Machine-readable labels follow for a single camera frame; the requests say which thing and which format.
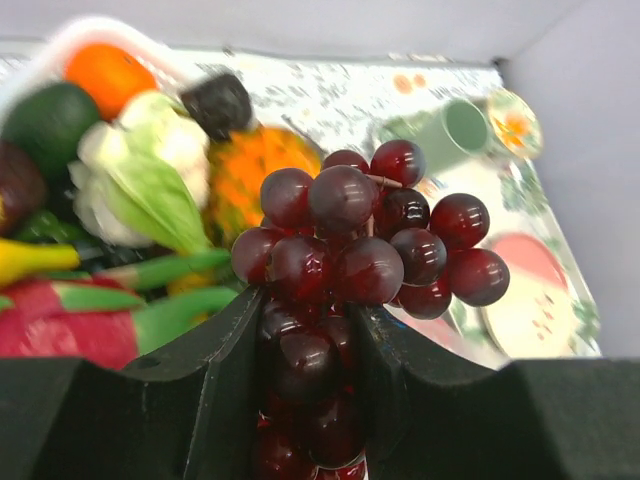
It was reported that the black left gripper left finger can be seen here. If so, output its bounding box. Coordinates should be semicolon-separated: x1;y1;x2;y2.
1;288;263;479

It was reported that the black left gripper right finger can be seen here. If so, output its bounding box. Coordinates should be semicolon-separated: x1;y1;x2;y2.
348;305;639;479

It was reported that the dark purple grape bunch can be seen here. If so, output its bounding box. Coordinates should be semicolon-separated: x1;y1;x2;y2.
232;140;510;479

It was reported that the white green cauliflower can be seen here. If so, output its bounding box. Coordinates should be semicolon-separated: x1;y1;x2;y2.
68;91;211;253

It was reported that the pink dragon fruit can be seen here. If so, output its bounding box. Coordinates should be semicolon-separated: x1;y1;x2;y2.
1;249;237;369

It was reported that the pink plate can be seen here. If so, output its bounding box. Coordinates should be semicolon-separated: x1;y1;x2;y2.
481;233;578;359

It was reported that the floral serving tray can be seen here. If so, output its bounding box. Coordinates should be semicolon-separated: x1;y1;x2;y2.
372;121;601;366

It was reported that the yellow banana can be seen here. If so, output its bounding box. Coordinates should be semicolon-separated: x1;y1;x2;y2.
1;238;81;287

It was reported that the orange pineapple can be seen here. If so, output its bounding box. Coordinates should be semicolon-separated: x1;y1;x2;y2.
202;125;322;247

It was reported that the dark mangosteen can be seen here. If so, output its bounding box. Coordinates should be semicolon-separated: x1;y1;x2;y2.
1;141;48;236

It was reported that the green cup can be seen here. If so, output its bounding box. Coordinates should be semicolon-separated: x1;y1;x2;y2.
381;99;490;177

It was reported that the floral bowl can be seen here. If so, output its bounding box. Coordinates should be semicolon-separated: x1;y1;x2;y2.
485;88;544;160

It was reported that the dark plum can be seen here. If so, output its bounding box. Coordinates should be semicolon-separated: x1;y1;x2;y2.
179;72;253;142

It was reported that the dark green avocado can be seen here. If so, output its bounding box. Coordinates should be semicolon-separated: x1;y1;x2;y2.
1;81;101;182

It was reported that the orange fruit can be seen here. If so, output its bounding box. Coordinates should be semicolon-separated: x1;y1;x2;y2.
63;42;158;121

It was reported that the white fruit basket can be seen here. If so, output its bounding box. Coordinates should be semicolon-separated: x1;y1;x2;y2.
1;16;199;117

